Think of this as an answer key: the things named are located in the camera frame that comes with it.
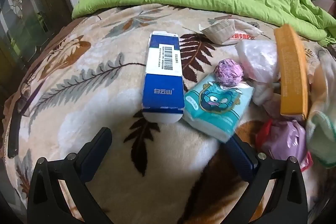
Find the pale pink plastic bag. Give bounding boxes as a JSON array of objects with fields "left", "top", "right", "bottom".
[{"left": 235, "top": 39, "right": 284, "bottom": 109}]

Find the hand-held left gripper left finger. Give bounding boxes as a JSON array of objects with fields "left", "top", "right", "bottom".
[{"left": 27, "top": 127, "right": 113, "bottom": 224}]

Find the leaf print blanket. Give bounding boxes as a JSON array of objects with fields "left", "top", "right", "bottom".
[{"left": 0, "top": 4, "right": 336, "bottom": 224}]

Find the orange cardboard box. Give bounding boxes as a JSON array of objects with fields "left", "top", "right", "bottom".
[{"left": 273, "top": 24, "right": 310, "bottom": 117}]

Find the white red snack wrapper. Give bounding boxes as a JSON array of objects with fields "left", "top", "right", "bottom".
[{"left": 198, "top": 19, "right": 263, "bottom": 45}]

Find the white cloth green trim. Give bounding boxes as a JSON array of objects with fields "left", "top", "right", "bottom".
[{"left": 306, "top": 56, "right": 336, "bottom": 169}]

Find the red plastic wrapper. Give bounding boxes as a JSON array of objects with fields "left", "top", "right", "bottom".
[{"left": 256, "top": 119, "right": 273, "bottom": 147}]

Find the teal cartoon tissue pack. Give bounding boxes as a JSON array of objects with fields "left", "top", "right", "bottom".
[{"left": 183, "top": 74, "right": 255, "bottom": 143}]

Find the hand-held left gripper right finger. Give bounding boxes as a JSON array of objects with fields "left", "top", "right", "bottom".
[{"left": 223, "top": 133, "right": 309, "bottom": 224}]

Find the purple paper ball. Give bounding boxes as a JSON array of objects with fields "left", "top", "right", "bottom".
[{"left": 215, "top": 59, "right": 243, "bottom": 88}]

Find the glass door cabinet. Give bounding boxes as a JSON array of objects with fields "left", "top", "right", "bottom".
[{"left": 0, "top": 0, "right": 76, "bottom": 98}]

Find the blue white cardboard box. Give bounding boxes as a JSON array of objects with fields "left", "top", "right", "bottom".
[{"left": 142, "top": 30, "right": 185, "bottom": 124}]

